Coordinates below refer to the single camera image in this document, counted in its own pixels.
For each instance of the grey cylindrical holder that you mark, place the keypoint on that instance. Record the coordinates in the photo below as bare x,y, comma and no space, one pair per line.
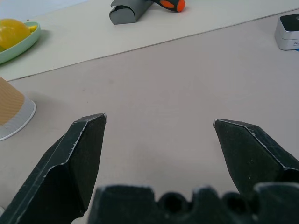
127,11

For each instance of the brown and white paper cup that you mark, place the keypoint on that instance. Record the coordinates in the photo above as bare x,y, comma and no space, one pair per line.
12,112

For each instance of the light green plate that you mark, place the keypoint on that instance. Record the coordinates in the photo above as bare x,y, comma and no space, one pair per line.
21,45

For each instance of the yellow lemon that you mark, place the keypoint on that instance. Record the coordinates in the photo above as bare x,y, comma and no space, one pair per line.
12,32

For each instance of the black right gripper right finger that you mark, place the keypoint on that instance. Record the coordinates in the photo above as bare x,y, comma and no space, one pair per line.
252,158

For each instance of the silver and black box device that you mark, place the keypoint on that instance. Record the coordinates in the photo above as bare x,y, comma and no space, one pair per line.
288,31

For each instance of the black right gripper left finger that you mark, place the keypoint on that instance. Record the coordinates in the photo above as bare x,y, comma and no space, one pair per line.
65,168

